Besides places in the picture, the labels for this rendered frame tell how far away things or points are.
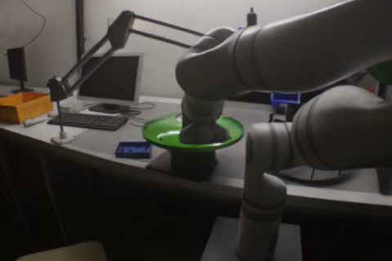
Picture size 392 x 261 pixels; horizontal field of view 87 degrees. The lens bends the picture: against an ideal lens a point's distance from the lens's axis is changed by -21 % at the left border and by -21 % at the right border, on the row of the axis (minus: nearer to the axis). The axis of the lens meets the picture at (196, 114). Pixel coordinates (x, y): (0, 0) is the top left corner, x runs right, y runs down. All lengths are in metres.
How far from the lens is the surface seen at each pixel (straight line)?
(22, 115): 1.58
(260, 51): 0.22
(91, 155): 1.01
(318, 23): 0.20
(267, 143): 0.45
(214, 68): 0.27
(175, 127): 0.72
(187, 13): 1.74
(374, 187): 0.91
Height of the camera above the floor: 1.33
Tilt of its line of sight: 17 degrees down
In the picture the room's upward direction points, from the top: straight up
